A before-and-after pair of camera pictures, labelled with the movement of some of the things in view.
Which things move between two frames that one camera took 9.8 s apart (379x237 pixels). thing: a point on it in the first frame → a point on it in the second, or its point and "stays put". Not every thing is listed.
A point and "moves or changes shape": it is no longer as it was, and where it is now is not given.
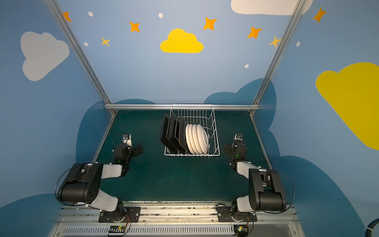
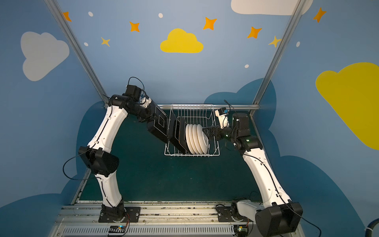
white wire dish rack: (192, 131) stays put
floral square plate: (164, 134) moves or changes shape
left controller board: (117, 229) stays put
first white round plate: (187, 139) stays put
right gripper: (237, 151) → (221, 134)
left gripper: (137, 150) → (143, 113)
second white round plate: (191, 139) stays put
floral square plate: (173, 133) stays put
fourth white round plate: (203, 138) stays put
